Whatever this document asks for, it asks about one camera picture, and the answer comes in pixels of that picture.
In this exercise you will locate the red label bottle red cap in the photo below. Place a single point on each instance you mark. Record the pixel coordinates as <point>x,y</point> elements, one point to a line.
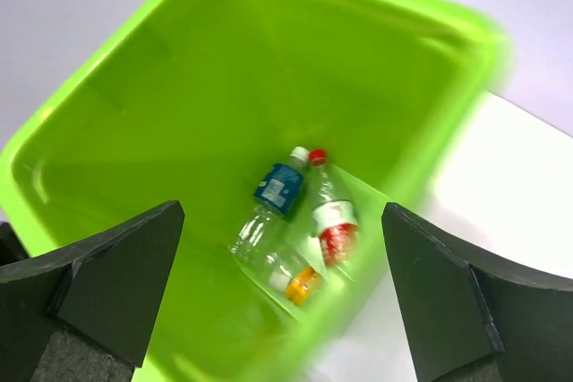
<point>333,211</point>

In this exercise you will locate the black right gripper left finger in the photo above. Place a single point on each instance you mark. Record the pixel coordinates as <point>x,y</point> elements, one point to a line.
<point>86,311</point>

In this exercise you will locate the blue label bottle white cap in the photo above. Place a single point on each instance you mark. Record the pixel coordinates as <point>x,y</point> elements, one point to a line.
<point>274,199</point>

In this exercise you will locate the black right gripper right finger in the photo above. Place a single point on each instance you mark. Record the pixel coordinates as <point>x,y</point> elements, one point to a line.
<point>472,315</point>

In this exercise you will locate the green plastic bin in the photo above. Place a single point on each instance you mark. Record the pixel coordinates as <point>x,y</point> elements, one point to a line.
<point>195,100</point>

